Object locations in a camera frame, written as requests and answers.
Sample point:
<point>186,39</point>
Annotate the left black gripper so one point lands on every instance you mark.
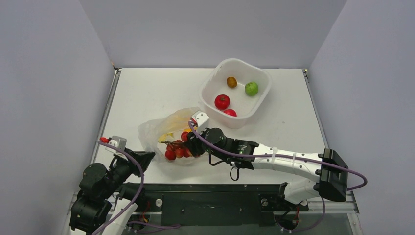
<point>143,158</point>

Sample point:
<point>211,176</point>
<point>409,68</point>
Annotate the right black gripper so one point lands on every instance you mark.
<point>197,144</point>

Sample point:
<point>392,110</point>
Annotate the red fake apple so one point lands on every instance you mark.
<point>230,112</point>

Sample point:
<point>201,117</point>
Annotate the red fake grape bunch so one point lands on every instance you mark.
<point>177,149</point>

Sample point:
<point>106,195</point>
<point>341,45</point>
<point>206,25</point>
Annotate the clear plastic bag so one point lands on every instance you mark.
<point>152,134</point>

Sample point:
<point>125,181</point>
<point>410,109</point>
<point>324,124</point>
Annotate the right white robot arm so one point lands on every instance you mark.
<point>323,174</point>

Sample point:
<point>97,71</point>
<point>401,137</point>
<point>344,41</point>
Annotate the red fake tomato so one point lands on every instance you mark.
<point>222,102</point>

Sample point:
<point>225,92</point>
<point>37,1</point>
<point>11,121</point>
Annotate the yellow fake banana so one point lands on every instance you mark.
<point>172,129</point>

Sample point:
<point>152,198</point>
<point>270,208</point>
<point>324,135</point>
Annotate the brown fake kiwi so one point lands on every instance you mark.
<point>231,82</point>

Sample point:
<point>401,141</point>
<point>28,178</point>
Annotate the green fake apple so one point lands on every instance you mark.
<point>251,89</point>

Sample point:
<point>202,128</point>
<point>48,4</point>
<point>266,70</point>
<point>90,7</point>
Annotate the white plastic basket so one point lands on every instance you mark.
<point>244,105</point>

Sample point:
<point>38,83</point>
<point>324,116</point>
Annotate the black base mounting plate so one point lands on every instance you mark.
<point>216,204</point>

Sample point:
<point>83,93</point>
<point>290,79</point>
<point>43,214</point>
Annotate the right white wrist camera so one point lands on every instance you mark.
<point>200,120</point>

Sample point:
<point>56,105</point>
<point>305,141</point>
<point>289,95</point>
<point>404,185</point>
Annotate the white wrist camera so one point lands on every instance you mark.
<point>200,120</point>
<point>117,142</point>

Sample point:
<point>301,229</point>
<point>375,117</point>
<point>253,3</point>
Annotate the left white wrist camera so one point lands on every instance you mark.
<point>117,142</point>

